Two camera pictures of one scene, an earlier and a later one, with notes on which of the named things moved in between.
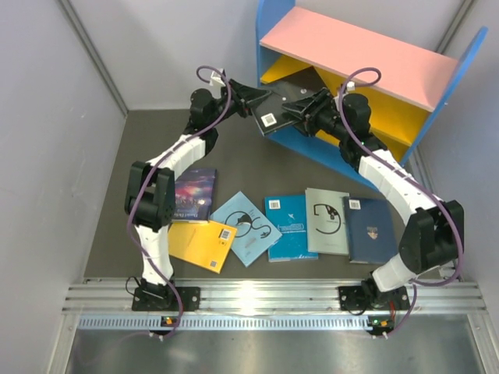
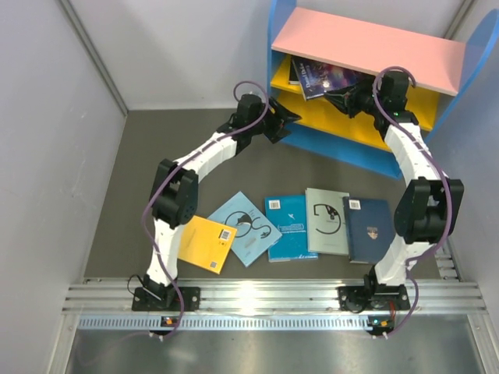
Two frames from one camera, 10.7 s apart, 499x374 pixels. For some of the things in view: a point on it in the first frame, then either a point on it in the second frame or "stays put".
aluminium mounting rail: (272, 305) stays put
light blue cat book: (254, 233) stays put
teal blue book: (288, 213) stays put
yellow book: (205, 243) stays put
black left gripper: (242, 97) -> (280, 117)
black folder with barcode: (269, 111) -> (293, 78)
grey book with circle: (326, 221) stays put
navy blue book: (370, 230) stays put
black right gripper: (306, 106) -> (348, 97)
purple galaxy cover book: (193, 195) -> (316, 77)
